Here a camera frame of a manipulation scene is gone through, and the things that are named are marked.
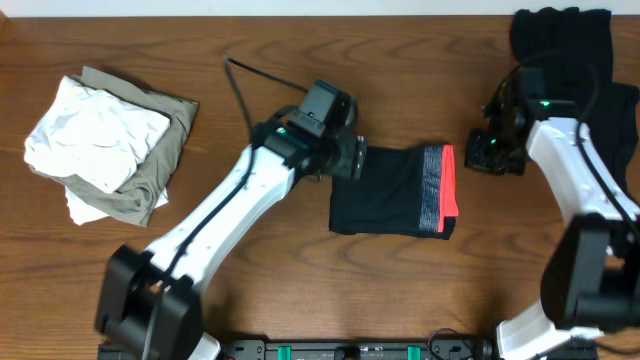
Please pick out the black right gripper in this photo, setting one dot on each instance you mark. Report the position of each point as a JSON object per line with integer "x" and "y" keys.
{"x": 475, "y": 160}

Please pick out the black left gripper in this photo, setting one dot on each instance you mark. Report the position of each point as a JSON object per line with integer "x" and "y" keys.
{"x": 351, "y": 160}

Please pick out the black leggings with red waistband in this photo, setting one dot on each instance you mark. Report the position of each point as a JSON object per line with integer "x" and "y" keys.
{"x": 409, "y": 192}

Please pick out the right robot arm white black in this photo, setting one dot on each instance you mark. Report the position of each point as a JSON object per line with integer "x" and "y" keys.
{"x": 590, "y": 285}

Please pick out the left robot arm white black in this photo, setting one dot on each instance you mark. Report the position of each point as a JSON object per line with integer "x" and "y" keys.
{"x": 151, "y": 301}

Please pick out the black folded garment pile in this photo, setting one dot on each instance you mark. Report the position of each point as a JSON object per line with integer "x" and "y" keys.
{"x": 575, "y": 50}

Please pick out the beige folded cloth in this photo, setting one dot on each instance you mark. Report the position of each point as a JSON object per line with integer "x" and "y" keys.
{"x": 134, "y": 201}

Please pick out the white crumpled cloth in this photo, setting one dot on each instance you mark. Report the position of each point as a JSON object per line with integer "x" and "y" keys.
{"x": 93, "y": 135}

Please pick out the black base rail with mounts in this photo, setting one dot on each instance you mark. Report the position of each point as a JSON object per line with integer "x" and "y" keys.
{"x": 439, "y": 346}

